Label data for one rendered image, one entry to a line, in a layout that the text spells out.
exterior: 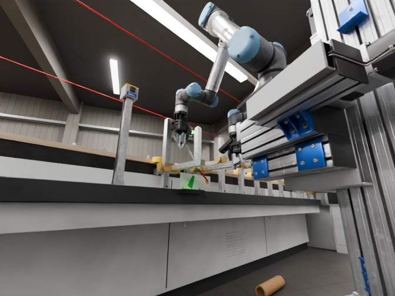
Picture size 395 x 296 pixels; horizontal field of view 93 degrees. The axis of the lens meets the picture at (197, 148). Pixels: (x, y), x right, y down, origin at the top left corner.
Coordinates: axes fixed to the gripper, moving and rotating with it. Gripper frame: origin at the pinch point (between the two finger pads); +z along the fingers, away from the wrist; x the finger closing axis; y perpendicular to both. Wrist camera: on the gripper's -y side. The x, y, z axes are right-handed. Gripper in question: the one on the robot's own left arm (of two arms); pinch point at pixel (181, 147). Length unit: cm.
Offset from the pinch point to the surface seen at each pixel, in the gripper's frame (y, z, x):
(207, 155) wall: -487, -126, -201
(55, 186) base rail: 50, 26, -23
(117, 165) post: 28.5, 14.7, -17.1
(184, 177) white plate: -9.0, 16.2, -2.7
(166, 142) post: 4.1, -2.7, -8.5
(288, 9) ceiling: -152, -241, 77
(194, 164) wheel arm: 7.1, 12.4, 12.1
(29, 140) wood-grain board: 52, 5, -48
